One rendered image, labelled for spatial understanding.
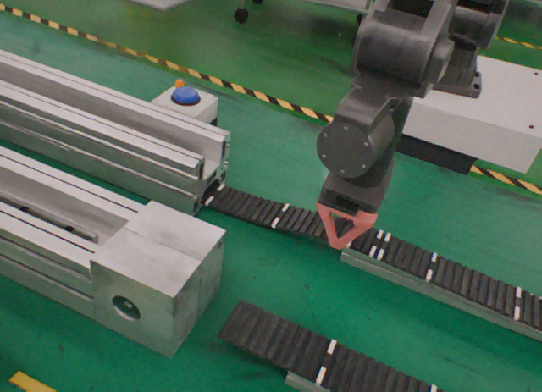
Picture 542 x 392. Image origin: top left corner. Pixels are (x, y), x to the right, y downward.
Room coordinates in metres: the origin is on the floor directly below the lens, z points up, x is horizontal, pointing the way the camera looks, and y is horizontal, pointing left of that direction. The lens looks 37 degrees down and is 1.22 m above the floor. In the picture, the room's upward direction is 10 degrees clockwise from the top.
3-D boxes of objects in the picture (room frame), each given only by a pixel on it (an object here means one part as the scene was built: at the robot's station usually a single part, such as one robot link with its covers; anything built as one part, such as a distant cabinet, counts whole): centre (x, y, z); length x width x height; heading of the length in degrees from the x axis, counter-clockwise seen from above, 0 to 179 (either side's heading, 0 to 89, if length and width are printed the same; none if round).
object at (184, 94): (0.69, 0.16, 0.84); 0.04 x 0.04 x 0.02
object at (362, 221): (0.46, -0.10, 0.85); 0.07 x 0.07 x 0.09; 73
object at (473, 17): (0.87, -0.29, 0.97); 0.09 x 0.05 x 0.10; 156
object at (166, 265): (0.34, 0.09, 0.83); 0.12 x 0.09 x 0.10; 163
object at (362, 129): (0.43, -0.09, 1.02); 0.12 x 0.09 x 0.12; 156
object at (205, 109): (0.68, 0.16, 0.81); 0.10 x 0.08 x 0.06; 163
